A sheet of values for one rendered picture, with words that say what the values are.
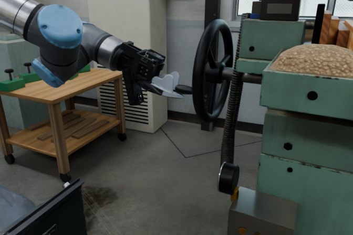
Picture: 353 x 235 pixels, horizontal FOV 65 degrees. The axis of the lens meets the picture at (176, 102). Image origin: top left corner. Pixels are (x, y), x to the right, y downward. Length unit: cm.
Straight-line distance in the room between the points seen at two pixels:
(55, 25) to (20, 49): 187
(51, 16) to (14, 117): 204
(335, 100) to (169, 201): 123
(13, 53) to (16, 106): 43
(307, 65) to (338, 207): 30
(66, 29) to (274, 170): 52
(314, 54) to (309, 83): 4
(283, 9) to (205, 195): 117
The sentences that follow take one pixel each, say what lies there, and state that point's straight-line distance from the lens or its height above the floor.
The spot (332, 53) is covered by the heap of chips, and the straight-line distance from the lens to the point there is 47.
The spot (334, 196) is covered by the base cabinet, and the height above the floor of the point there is 66.
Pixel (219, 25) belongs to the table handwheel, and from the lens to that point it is 75.
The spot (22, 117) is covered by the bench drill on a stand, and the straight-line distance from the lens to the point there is 259.
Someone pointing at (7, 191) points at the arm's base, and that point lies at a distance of 52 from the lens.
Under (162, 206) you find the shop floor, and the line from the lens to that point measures 154.
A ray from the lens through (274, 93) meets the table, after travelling 46.
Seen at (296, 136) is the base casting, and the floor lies 76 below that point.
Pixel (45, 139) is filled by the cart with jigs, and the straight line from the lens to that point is 194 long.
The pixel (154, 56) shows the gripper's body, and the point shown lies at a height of 86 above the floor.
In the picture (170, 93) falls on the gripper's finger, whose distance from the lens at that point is 72.
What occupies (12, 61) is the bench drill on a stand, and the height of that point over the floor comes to 57.
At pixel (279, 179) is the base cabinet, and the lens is 62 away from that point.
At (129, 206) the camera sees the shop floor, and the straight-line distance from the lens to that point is 156.
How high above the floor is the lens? 100
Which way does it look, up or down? 20 degrees down
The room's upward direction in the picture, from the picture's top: straight up
